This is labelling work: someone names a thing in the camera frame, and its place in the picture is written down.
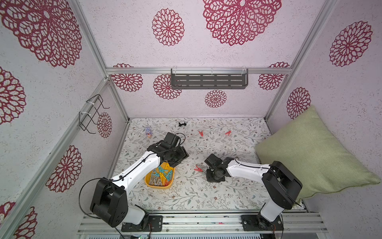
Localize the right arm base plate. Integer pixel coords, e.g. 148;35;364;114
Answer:
241;214;284;232

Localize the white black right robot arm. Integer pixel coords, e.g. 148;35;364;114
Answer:
205;154;303;224

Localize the grey wall shelf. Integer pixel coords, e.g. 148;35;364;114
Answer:
170;69;248;90

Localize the purple bunny figurine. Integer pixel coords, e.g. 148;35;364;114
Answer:
145;127;152;138

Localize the yellow clothespin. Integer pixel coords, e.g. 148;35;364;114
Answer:
161;162;172;171

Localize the black wire wall rack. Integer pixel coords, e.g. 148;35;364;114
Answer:
78;94;109;134

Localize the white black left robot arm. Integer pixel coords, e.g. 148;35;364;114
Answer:
90;141;189;231

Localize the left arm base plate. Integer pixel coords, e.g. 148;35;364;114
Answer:
121;215;163;233

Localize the teal clothespin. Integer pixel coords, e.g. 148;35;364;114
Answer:
166;170;173;182
158;166;169;176

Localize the yellow storage box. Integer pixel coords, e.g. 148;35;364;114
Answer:
144;162;175;190

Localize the grey clothespin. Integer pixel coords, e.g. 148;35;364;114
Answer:
149;174;162;187

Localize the green pillow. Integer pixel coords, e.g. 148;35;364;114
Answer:
255;106;382;210

